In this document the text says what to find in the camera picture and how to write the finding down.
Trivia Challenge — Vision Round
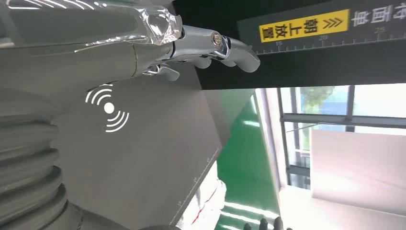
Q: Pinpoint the white package round red logo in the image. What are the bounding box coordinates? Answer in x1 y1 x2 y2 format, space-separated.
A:
177 161 228 230

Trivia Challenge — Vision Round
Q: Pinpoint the pale partition panel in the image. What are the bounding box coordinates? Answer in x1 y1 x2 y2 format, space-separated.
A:
310 128 406 217

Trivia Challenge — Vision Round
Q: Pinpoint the black scanner column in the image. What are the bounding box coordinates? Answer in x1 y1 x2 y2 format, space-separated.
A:
172 0 406 91

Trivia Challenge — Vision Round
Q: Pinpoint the yellow label on column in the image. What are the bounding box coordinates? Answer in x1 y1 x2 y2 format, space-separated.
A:
259 9 350 43

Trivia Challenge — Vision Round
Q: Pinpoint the grey window frame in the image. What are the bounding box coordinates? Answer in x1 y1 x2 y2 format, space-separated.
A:
277 84 406 191

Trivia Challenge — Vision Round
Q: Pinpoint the black scanner base plate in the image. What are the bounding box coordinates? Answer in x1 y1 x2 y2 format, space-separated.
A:
50 62 223 230

